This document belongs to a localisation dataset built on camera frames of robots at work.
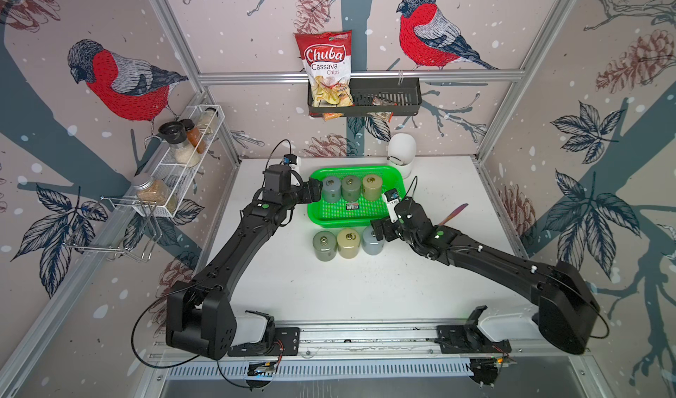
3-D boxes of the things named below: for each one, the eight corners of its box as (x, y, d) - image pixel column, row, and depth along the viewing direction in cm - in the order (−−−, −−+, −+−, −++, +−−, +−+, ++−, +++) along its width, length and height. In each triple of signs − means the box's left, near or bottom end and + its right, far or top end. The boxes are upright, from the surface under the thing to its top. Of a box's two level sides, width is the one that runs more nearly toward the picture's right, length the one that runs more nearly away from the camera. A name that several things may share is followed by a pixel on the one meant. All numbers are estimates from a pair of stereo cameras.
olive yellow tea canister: (338, 258, 92) (337, 246, 85) (338, 241, 97) (337, 228, 89) (359, 258, 92) (360, 246, 85) (359, 241, 97) (360, 228, 89)
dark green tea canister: (313, 261, 90) (311, 251, 84) (315, 238, 96) (313, 228, 90) (336, 261, 90) (335, 251, 84) (336, 238, 95) (336, 228, 90)
